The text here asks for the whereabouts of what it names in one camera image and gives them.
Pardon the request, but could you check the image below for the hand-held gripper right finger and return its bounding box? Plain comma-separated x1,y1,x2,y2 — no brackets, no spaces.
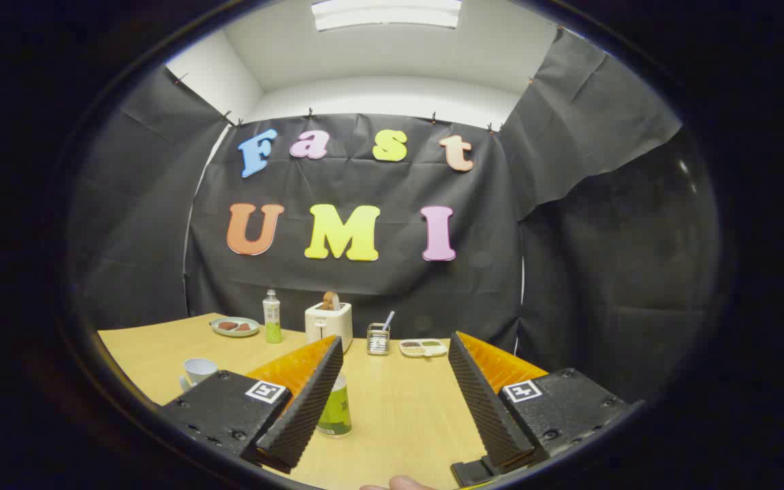
447,331,646,488

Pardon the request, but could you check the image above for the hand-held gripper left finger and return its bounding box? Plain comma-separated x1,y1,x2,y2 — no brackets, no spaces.
159,335,344,475

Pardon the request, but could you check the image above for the green label juice bottle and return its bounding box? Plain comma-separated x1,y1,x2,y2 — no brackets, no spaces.
316,374,353,437

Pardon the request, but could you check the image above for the white cup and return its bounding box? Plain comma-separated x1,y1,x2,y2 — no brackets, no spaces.
179,358,218,392

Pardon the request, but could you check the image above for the capped green drink bottle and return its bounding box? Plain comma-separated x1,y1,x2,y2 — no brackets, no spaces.
263,289,283,344

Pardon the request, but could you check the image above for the wooden table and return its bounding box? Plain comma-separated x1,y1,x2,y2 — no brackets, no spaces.
97,313,549,490

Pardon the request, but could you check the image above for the white divided dish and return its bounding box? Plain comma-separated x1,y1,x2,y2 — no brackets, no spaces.
399,338,448,358

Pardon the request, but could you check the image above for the white toaster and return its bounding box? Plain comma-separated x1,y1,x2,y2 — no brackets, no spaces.
304,301,354,353

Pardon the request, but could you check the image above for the grey-green round plate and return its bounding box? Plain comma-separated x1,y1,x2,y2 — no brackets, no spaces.
210,316,261,338

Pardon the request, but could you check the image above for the black backdrop cloth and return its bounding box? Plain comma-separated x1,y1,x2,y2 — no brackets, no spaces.
65,27,723,409

